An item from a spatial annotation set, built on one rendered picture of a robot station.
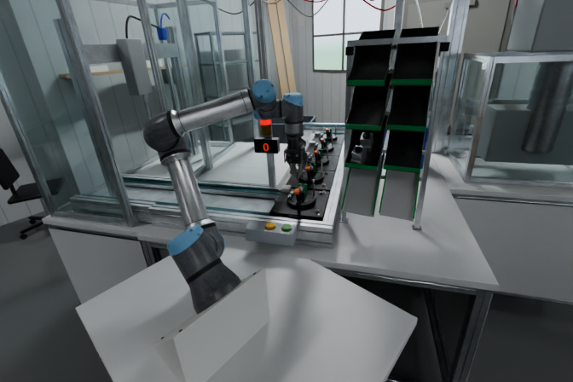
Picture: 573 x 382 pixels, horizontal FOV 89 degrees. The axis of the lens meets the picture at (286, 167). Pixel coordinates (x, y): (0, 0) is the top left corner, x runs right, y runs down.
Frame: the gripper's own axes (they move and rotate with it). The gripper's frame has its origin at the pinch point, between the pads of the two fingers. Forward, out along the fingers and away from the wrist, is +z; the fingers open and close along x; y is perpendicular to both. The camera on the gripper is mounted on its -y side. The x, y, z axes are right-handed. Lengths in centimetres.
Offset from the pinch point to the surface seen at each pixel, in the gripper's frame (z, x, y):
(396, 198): 8.4, 41.2, -1.6
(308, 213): 16.1, 5.2, 4.3
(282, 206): 16.1, -7.5, 0.7
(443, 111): -4, 80, -112
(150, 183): 18, -92, -15
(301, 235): 22.4, 3.6, 12.2
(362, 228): 27.2, 28.7, -5.1
